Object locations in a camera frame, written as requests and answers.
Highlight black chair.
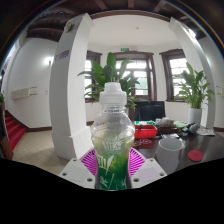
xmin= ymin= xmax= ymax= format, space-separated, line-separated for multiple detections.
xmin=134 ymin=100 xmax=167 ymax=122

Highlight flat round red coaster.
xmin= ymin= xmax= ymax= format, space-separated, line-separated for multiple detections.
xmin=187 ymin=149 xmax=204 ymax=163

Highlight dark wooden glazed door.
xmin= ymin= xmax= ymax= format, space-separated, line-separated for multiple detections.
xmin=111 ymin=50 xmax=158 ymax=103

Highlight white wall radiator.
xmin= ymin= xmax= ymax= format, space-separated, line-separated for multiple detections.
xmin=215 ymin=85 xmax=224 ymax=98
xmin=10 ymin=85 xmax=38 ymax=101

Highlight dark grey round object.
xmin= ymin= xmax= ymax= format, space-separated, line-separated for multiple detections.
xmin=181 ymin=122 xmax=200 ymax=137

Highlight clear bottle with green label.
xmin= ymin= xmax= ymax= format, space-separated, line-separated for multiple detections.
xmin=90 ymin=82 xmax=136 ymax=192

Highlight dark tea tray with cups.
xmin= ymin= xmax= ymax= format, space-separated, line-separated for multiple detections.
xmin=154 ymin=117 xmax=176 ymax=134

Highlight white printed papers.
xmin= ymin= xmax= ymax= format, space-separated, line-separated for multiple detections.
xmin=196 ymin=127 xmax=217 ymax=137

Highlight dark wooden framed window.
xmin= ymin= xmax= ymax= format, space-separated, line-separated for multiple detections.
xmin=159 ymin=48 xmax=188 ymax=102
xmin=84 ymin=49 xmax=103 ymax=104

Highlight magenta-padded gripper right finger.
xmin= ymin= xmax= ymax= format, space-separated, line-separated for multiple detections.
xmin=128 ymin=147 xmax=168 ymax=189

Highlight white ceramic mug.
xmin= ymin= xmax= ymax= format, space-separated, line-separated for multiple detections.
xmin=154 ymin=137 xmax=185 ymax=175

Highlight black flat device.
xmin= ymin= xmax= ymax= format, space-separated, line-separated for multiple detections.
xmin=159 ymin=132 xmax=181 ymax=140

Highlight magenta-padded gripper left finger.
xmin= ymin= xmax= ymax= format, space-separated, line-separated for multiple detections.
xmin=58 ymin=148 xmax=100 ymax=190

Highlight green plant in white pot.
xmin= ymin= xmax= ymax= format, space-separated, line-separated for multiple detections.
xmin=173 ymin=62 xmax=215 ymax=126
xmin=77 ymin=52 xmax=148 ymax=116

